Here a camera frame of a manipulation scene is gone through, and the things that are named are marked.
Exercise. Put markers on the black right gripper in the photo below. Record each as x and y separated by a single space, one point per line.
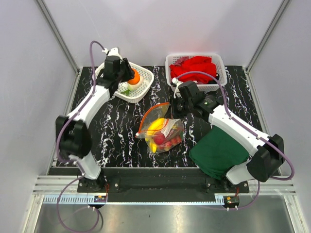
171 112

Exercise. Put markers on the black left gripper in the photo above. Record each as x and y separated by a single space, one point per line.
129 73

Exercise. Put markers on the orange fake fruit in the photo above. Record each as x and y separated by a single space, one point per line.
134 76

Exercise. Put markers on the pale cream fake food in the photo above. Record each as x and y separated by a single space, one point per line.
132 87

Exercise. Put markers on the clear zip top bag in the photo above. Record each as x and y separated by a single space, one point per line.
173 129

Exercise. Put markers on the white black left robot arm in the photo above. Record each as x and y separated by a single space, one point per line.
73 139

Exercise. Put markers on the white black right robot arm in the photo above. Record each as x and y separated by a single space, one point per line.
265 151

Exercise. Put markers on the red fake apple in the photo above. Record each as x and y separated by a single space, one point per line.
159 139

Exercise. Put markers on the white oval perforated basket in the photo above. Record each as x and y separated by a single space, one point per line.
134 91

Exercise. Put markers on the red cloth in basket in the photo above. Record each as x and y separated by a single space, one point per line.
193 65

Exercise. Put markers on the white rectangular slotted basket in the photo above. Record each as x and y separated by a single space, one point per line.
216 59

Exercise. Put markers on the folded green cloth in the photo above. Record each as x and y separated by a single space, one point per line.
217 152

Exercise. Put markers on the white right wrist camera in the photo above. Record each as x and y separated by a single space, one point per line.
175 88

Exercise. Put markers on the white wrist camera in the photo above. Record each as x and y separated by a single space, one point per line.
112 52
175 88

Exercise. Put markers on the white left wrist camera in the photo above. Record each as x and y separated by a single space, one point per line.
112 52

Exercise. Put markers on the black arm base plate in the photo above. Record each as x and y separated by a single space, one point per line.
159 185

